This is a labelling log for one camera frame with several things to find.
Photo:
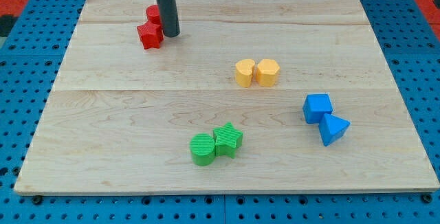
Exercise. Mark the green star block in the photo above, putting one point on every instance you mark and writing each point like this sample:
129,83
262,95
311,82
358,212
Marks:
227,140

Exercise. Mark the red star block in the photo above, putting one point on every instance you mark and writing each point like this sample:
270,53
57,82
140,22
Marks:
150,35

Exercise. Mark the light wooden board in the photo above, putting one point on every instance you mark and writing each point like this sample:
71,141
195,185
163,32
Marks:
119,118

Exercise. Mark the yellow heart block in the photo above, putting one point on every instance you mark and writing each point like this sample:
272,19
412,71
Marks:
244,71

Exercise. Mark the green cylinder block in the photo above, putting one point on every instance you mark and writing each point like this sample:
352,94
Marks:
202,148

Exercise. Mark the yellow hexagon block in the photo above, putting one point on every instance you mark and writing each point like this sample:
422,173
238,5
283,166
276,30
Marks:
267,72

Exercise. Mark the blue cube block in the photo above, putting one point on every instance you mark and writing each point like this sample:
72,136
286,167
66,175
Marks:
315,106

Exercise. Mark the red cylinder block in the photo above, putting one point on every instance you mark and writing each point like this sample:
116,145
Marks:
153,14

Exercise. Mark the blue triangle block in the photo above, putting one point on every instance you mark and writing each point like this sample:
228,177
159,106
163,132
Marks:
332,128

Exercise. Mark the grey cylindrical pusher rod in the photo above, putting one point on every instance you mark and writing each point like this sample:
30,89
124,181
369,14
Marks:
169,17

